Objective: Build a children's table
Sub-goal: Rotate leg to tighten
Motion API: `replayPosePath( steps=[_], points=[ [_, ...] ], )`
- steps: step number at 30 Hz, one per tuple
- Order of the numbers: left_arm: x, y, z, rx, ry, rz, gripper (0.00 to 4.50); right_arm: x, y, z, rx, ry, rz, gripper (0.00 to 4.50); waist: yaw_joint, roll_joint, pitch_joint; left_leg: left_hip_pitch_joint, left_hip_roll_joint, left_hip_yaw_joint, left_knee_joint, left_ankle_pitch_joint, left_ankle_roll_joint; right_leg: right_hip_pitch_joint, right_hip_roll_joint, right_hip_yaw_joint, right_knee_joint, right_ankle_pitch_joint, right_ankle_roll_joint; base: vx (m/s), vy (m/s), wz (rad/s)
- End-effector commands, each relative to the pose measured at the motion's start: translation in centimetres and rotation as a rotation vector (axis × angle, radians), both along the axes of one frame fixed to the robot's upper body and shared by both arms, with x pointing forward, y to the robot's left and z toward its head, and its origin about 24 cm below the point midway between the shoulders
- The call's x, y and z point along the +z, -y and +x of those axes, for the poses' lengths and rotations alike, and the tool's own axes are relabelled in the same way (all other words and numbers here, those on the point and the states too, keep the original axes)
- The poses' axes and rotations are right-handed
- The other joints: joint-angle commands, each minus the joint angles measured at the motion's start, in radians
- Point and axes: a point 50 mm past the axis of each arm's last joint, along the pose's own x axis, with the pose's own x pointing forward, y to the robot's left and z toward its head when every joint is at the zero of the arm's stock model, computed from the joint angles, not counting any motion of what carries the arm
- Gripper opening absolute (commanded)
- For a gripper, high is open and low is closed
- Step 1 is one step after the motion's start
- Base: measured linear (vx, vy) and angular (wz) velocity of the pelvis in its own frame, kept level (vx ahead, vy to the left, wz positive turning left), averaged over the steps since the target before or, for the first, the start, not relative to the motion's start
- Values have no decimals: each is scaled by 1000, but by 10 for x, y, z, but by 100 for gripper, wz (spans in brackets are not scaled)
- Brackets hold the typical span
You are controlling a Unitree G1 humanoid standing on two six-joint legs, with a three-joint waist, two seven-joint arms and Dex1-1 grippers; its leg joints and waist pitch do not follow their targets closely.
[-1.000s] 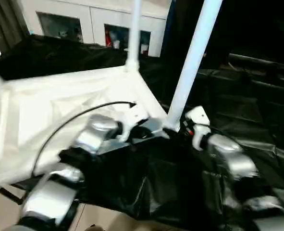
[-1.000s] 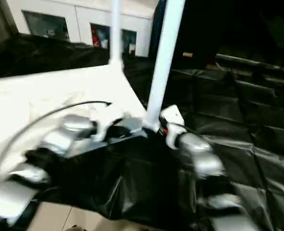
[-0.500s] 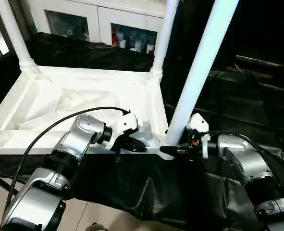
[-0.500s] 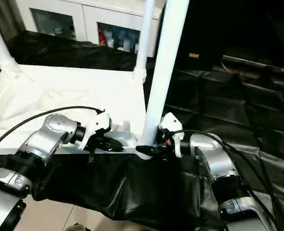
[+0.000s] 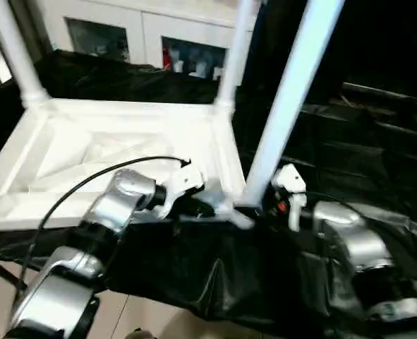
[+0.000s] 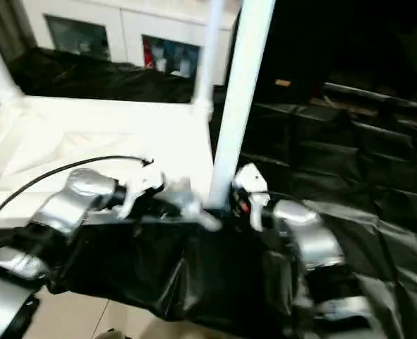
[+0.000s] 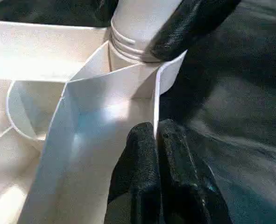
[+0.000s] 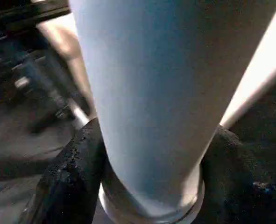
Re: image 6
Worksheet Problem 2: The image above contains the white plastic table top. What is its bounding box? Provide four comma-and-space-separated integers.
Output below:
0, 93, 224, 231

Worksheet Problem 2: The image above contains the white glass-door cabinet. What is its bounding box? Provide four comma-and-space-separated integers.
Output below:
20, 0, 240, 88

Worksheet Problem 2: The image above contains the black metal rod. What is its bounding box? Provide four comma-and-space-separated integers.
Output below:
322, 81, 417, 111

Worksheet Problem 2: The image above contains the black left robot foot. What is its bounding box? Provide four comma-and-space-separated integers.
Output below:
97, 328, 128, 339

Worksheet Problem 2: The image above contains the black left wrist camera cable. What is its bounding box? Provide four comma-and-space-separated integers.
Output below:
0, 155, 156, 231

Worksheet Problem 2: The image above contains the grey curtain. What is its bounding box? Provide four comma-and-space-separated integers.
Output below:
0, 0, 36, 69

